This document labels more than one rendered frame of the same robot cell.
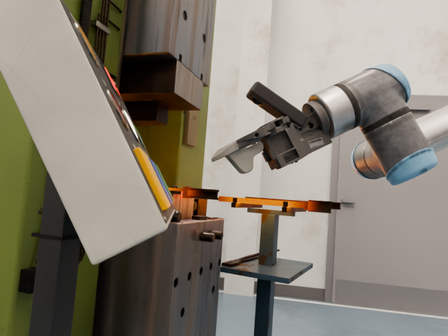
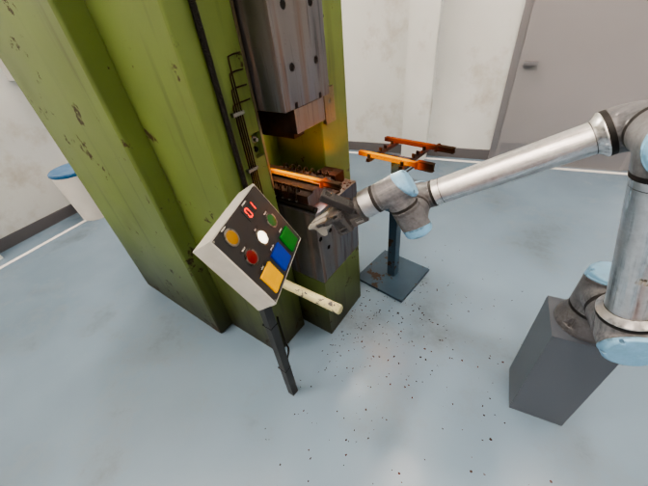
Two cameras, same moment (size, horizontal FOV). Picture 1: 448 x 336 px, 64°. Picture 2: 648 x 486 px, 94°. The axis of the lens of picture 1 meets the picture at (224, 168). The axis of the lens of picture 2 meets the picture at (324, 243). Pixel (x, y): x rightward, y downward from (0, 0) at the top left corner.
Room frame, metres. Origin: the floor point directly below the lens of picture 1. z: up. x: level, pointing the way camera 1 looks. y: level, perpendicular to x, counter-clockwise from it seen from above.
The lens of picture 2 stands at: (-0.18, -0.33, 1.66)
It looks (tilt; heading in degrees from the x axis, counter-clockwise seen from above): 38 degrees down; 21
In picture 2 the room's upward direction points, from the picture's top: 7 degrees counter-clockwise
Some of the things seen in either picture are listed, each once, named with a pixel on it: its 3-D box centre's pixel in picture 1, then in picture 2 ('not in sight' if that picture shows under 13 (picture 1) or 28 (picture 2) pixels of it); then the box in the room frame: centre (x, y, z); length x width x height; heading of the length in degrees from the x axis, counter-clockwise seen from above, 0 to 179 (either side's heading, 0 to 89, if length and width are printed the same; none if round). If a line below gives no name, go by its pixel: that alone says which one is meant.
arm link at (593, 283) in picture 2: not in sight; (607, 290); (0.77, -1.00, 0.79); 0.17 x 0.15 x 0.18; 176
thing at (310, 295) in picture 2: not in sight; (301, 291); (0.71, 0.15, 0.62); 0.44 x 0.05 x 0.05; 71
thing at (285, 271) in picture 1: (267, 267); not in sight; (1.53, -0.21, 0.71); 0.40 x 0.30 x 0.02; 154
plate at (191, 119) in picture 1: (191, 124); (328, 104); (1.41, 0.14, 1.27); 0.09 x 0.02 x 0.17; 161
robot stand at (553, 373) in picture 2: not in sight; (554, 364); (0.78, -1.00, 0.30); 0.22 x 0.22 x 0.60; 81
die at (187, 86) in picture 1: (131, 89); (274, 111); (1.13, 0.32, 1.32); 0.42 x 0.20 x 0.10; 71
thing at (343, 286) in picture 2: not in sight; (310, 275); (1.19, 0.31, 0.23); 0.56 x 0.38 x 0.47; 71
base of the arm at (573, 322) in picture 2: not in sight; (588, 313); (0.78, -1.00, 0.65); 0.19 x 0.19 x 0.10
